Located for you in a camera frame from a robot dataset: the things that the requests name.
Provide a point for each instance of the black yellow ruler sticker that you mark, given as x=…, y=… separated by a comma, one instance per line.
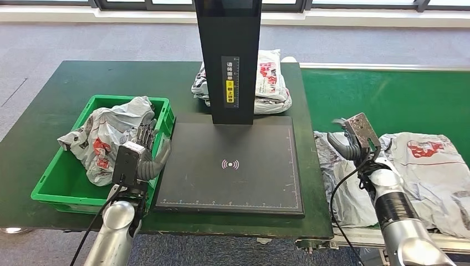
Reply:
x=230, y=84

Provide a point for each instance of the white window sill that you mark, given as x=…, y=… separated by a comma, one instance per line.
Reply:
x=73, y=14

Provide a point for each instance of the grey parcel bag faded print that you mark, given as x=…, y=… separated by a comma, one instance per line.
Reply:
x=345, y=198

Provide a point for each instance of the white parcel bag black stripes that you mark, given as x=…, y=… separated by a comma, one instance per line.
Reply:
x=201, y=84

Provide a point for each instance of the dark green table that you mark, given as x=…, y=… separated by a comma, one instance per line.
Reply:
x=44, y=110

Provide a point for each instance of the green conveyor belt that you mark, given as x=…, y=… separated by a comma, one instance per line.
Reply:
x=404, y=95

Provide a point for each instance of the grey parcel bag red logo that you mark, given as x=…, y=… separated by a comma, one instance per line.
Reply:
x=433, y=176

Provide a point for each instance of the grey red-print parcel bag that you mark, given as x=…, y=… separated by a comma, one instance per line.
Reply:
x=110, y=128

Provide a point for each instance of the green plastic crate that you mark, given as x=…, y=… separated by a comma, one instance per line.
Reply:
x=55, y=191

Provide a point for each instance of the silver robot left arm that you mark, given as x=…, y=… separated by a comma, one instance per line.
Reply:
x=114, y=227

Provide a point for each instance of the white conveyor end cap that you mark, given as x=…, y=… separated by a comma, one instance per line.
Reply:
x=288, y=60

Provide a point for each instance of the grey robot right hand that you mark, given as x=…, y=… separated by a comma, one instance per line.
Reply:
x=333, y=141

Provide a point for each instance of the black inbound scanner machine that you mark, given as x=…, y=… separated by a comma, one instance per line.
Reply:
x=227, y=176

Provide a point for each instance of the dark window frame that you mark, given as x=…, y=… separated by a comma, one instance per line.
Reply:
x=121, y=6

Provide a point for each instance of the white parcel bag red pictures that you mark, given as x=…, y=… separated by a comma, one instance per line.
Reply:
x=270, y=73

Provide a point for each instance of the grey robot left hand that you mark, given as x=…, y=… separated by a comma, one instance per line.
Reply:
x=148, y=137

